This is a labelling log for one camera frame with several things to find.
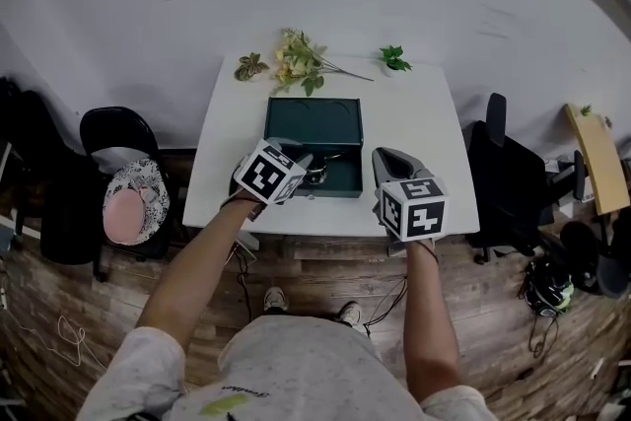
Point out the person's right white shoe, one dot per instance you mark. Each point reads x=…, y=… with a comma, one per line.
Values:
x=351, y=313

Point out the person's light grey shirt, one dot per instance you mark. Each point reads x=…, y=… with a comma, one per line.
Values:
x=305, y=374

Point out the person's right forearm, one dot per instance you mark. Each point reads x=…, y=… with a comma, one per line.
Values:
x=429, y=325

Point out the white table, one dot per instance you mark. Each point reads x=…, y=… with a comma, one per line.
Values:
x=419, y=113

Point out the small variegated potted plant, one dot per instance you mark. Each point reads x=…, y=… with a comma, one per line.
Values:
x=250, y=66

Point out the pink floral seat cushion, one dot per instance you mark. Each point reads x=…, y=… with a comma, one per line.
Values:
x=125, y=175

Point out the black and green helmet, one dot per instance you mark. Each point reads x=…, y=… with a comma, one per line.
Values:
x=547, y=288

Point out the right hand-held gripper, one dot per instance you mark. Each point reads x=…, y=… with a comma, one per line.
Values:
x=419, y=212

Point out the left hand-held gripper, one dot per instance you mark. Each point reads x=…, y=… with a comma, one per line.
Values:
x=266, y=170

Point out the pink plate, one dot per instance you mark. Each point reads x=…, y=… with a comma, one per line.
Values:
x=123, y=217

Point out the small green potted plant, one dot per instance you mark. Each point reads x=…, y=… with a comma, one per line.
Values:
x=393, y=58

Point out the light wooden desk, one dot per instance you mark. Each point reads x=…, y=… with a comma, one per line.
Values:
x=599, y=162

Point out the person's white shoe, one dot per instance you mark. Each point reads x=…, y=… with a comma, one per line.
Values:
x=351, y=313
x=275, y=300

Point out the person's left white shoe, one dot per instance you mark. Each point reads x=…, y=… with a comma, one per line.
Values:
x=275, y=300

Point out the dark green metal box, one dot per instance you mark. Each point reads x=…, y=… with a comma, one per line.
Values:
x=315, y=123

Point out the black high-back office chair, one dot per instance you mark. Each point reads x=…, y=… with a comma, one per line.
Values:
x=59, y=192

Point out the pale yellow flower bouquet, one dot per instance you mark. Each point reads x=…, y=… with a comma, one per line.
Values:
x=296, y=59

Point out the black folding chair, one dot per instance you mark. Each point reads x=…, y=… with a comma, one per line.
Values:
x=118, y=128

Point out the small patterned cup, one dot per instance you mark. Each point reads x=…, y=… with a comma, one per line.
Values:
x=144, y=191

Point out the black mesh office chair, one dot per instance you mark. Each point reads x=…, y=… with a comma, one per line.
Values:
x=606, y=256

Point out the person's left forearm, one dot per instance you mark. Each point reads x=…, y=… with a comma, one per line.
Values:
x=197, y=276

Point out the black office chair with armrests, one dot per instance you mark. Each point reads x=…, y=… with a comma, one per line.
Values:
x=512, y=182

